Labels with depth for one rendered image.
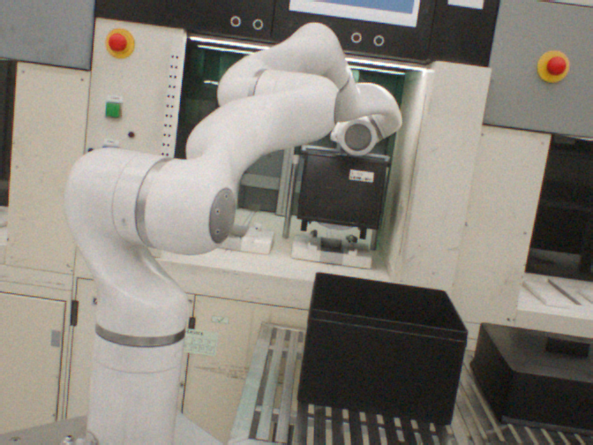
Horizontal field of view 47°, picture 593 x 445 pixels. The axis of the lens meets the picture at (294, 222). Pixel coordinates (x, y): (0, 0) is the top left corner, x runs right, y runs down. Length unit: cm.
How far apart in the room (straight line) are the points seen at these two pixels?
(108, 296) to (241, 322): 79
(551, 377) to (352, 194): 72
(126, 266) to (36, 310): 87
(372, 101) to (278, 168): 102
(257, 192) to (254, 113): 145
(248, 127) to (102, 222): 27
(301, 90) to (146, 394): 52
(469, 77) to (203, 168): 83
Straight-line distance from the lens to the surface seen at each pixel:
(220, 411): 176
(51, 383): 183
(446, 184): 156
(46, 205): 172
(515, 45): 163
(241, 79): 121
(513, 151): 164
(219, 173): 87
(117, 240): 93
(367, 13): 159
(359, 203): 178
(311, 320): 120
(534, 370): 134
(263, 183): 248
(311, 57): 127
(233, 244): 183
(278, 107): 110
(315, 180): 178
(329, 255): 182
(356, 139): 157
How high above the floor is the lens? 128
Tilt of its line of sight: 10 degrees down
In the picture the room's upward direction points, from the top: 8 degrees clockwise
